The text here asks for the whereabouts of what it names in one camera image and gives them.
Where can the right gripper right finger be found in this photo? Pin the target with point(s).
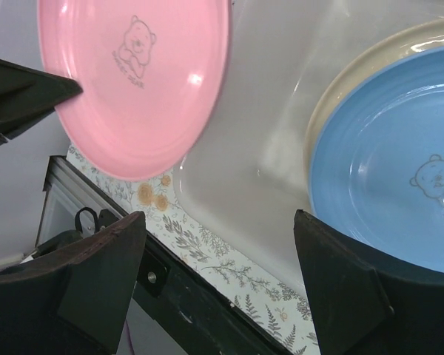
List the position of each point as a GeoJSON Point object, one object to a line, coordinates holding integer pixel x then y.
{"type": "Point", "coordinates": [364, 301]}

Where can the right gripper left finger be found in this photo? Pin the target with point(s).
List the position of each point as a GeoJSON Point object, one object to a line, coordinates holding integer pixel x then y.
{"type": "Point", "coordinates": [73, 300]}

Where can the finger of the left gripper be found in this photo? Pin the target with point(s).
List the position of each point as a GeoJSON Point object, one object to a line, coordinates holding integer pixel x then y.
{"type": "Point", "coordinates": [27, 96]}

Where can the blue plate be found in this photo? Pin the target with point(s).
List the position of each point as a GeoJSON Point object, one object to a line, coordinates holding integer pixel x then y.
{"type": "Point", "coordinates": [377, 169]}

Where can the pink plate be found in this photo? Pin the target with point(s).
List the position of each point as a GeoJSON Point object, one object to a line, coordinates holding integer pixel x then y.
{"type": "Point", "coordinates": [151, 73]}

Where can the cream yellow plate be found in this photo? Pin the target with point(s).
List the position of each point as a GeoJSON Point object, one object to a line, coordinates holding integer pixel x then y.
{"type": "Point", "coordinates": [401, 45]}

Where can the white plastic bin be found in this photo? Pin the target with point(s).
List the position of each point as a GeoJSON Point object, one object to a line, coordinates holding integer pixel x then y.
{"type": "Point", "coordinates": [245, 177]}

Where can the floral table mat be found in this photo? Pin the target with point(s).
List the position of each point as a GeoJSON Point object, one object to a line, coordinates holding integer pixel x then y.
{"type": "Point", "coordinates": [279, 310]}

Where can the aluminium frame rail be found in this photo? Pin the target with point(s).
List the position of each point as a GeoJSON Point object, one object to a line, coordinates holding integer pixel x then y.
{"type": "Point", "coordinates": [74, 208]}

